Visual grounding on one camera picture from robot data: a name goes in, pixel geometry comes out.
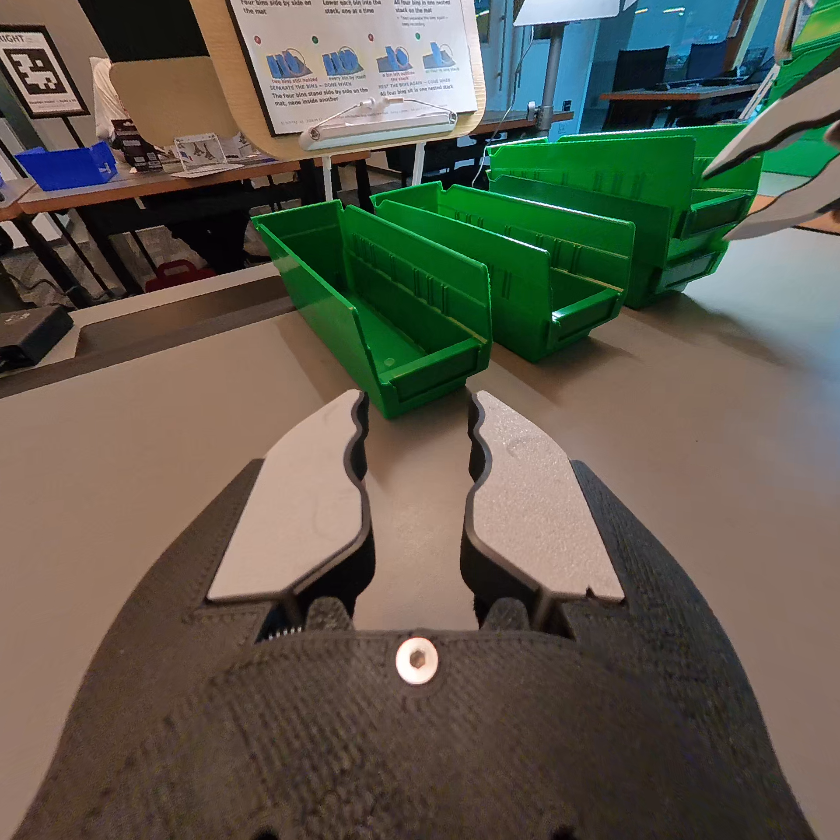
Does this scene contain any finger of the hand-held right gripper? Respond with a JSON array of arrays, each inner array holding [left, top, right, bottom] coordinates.
[[701, 66, 840, 179], [722, 178, 840, 242]]

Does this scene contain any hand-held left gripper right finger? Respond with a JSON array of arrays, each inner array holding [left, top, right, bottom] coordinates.
[[461, 391, 626, 627]]

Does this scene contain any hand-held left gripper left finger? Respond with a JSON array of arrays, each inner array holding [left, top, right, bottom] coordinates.
[[207, 390, 376, 626]]

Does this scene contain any green plastic bin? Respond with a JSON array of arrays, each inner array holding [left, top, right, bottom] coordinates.
[[489, 171, 732, 311], [487, 123, 765, 242], [371, 182, 636, 363], [251, 200, 493, 421]]

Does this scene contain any stack of green bins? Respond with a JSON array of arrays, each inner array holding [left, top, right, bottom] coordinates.
[[781, 0, 840, 177]]

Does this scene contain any black office chair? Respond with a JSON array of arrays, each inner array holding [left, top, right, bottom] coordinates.
[[612, 45, 672, 93], [684, 39, 731, 81]]

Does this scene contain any grey metal pole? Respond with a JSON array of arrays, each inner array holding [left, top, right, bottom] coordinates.
[[546, 25, 567, 129]]

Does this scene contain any black device box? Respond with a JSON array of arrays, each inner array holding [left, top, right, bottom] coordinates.
[[0, 303, 75, 370]]

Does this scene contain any wooden side table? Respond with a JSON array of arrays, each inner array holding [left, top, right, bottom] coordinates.
[[0, 112, 573, 217]]

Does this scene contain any small picture card stand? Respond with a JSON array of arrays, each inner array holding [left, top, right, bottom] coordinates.
[[172, 131, 225, 173]]

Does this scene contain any white clip bar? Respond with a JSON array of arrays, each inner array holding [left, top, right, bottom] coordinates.
[[297, 98, 459, 153]]

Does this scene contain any small black box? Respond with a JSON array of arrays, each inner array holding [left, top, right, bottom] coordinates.
[[107, 118, 165, 173]]

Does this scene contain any blue plastic bin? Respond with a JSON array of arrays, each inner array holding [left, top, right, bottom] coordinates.
[[14, 140, 119, 193]]

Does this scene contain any beige rounded board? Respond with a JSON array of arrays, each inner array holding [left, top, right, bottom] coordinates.
[[107, 56, 242, 151]]

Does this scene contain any printed instruction sheet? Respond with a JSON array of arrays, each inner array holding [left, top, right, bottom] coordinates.
[[225, 0, 481, 137]]

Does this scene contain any wooden sign board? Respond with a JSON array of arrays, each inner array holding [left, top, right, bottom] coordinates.
[[189, 0, 488, 160]]

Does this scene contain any black framed marker sign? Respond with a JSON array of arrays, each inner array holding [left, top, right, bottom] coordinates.
[[0, 25, 91, 120]]

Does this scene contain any red handled case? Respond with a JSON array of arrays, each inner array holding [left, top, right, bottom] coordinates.
[[144, 259, 216, 294]]

